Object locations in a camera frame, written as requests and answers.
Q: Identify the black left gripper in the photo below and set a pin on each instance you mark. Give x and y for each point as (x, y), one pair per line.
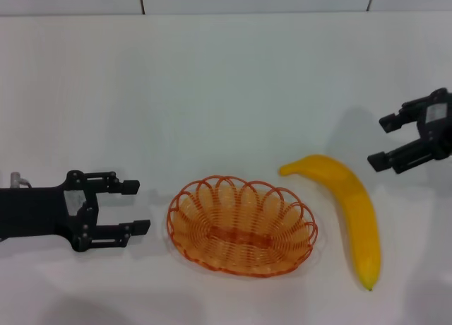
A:
(39, 212)

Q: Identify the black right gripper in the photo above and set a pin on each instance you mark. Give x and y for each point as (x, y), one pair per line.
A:
(438, 127)

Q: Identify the orange woven plastic basket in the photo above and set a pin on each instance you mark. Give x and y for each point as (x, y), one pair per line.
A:
(240, 236)

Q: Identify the yellow banana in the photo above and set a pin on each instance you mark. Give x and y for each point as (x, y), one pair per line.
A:
(360, 212)

